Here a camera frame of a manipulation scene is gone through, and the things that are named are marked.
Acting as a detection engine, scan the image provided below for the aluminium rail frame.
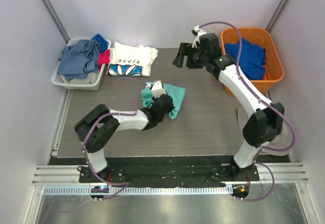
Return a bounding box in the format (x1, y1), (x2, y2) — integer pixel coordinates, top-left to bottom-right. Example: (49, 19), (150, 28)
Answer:
(32, 163), (309, 185)

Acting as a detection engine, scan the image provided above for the orange plastic tub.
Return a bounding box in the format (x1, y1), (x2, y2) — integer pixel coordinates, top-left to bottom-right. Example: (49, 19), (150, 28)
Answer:
(219, 27), (285, 97)

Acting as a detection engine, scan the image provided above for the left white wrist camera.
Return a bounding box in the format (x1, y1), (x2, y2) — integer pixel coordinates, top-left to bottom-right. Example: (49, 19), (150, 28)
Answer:
(146, 80), (167, 99)

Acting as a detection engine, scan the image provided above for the royal blue garment in tub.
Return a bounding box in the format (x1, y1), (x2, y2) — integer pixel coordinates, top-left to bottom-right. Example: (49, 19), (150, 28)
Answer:
(239, 38), (266, 80)

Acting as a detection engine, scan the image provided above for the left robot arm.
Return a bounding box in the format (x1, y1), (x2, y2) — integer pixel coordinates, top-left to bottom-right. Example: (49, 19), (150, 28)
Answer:
(74, 94), (174, 183)

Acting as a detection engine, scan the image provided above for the teal t shirt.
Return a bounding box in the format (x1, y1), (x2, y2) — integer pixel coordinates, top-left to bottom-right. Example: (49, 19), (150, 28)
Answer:
(141, 83), (186, 120)

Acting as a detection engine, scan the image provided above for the white printed t shirt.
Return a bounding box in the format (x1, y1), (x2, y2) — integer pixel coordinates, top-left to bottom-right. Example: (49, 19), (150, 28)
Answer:
(106, 42), (158, 77)

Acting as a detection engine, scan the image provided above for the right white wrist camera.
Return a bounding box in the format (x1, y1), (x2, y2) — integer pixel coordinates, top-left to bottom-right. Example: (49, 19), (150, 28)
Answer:
(191, 26), (206, 48)

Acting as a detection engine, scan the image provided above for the blue checked shirt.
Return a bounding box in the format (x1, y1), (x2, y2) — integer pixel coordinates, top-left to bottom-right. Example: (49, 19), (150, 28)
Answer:
(56, 39), (101, 80)

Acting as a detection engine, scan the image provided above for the red garment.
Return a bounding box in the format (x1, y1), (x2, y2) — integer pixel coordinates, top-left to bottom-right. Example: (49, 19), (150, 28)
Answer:
(98, 49), (110, 66)

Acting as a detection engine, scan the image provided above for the white laundry basket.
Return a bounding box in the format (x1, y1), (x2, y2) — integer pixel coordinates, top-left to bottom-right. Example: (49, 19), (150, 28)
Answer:
(52, 38), (111, 90)

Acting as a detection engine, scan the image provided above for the grey garment in basket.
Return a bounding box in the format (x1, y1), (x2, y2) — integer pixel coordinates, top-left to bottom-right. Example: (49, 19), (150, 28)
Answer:
(69, 72), (98, 84)

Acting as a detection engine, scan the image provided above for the grey bucket hat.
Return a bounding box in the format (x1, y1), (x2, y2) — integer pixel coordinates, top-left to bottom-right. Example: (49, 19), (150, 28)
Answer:
(237, 106), (292, 156)

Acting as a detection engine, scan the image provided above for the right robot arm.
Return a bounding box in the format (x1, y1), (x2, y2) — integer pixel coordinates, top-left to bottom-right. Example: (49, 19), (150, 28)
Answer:
(173, 33), (284, 181)

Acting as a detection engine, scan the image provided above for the white slotted cable duct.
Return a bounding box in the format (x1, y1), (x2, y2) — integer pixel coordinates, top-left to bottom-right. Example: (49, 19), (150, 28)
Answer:
(43, 184), (233, 196)

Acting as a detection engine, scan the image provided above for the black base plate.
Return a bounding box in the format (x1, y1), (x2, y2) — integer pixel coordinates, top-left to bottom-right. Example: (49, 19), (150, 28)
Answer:
(77, 155), (259, 188)

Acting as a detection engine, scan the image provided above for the blue garment in basket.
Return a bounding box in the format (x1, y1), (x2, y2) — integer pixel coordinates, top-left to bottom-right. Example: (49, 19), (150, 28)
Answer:
(92, 34), (109, 53)

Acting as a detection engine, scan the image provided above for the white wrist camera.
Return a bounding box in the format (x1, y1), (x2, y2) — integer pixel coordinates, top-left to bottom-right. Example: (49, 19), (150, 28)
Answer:
(146, 80), (167, 99)
(191, 26), (206, 48)

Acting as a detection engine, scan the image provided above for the orange garment in tub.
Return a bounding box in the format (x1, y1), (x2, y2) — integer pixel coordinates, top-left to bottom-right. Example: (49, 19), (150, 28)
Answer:
(263, 65), (270, 81)

